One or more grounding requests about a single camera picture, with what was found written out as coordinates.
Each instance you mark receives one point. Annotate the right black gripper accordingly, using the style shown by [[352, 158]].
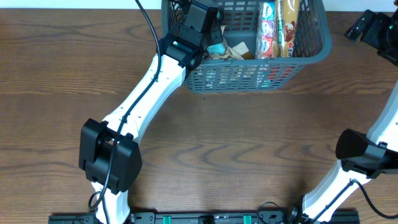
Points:
[[380, 20]]

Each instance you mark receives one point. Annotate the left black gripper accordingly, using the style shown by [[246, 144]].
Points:
[[217, 22]]

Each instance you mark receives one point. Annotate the teal snack packet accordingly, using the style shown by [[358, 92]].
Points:
[[219, 49]]

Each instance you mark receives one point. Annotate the beige nut bag with label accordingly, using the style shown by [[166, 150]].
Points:
[[230, 53]]

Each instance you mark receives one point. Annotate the grey plastic basket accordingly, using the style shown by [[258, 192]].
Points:
[[312, 44]]

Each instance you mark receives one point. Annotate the multicolour tissue pack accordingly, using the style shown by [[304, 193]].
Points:
[[265, 30]]

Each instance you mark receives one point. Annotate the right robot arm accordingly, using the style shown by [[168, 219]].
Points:
[[361, 157]]

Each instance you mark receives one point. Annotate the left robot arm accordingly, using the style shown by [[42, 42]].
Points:
[[109, 149]]

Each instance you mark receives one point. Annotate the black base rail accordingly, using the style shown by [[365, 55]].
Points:
[[264, 216]]

